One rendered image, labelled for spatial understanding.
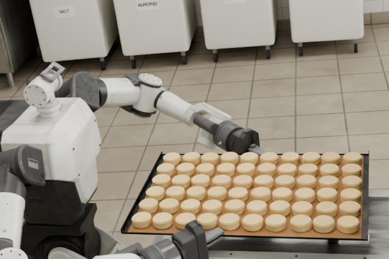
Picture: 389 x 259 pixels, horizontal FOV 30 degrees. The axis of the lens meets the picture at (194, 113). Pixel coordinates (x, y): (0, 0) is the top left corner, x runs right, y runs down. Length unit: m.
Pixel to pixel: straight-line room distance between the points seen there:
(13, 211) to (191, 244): 0.42
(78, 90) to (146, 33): 3.38
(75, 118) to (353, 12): 3.59
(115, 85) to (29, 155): 0.53
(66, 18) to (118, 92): 3.37
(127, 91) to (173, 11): 3.14
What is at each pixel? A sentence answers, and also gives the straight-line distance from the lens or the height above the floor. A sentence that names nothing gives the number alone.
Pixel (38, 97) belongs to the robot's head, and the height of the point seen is 1.31.
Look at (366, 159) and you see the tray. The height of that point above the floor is 0.99.
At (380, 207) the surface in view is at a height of 0.86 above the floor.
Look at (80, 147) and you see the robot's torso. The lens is 1.94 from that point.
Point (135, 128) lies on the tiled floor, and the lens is 4.68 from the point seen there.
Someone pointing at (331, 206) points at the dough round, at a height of 1.02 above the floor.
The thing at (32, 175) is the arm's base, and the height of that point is 1.19.
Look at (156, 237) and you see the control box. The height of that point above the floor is 0.84.
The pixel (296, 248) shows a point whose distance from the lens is 1.98.
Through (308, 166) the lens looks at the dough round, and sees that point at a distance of 1.99.
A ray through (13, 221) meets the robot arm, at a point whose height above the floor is 1.14.
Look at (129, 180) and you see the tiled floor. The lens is 4.10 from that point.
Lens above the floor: 2.01
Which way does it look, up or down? 25 degrees down
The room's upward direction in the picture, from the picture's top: 8 degrees counter-clockwise
